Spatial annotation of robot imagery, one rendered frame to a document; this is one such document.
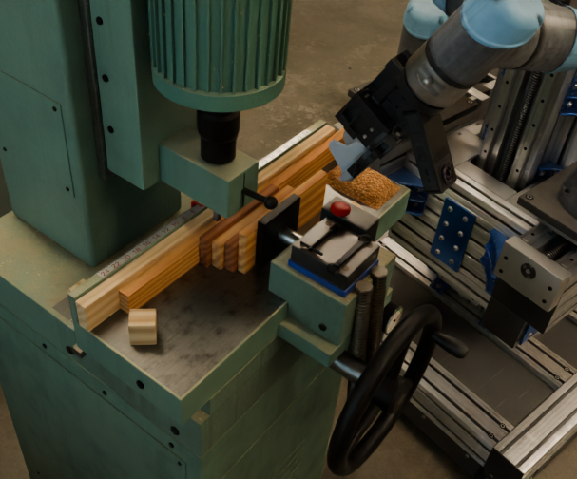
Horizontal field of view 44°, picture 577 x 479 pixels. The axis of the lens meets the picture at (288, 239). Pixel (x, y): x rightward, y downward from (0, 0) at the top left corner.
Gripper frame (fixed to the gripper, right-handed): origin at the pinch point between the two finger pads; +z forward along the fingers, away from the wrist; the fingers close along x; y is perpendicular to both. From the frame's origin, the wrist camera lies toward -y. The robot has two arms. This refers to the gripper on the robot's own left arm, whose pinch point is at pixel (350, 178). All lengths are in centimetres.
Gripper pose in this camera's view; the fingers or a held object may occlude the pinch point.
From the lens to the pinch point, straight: 101.9
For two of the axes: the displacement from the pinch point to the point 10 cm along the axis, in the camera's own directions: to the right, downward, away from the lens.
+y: -6.5, -7.6, 0.2
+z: -4.7, 4.1, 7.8
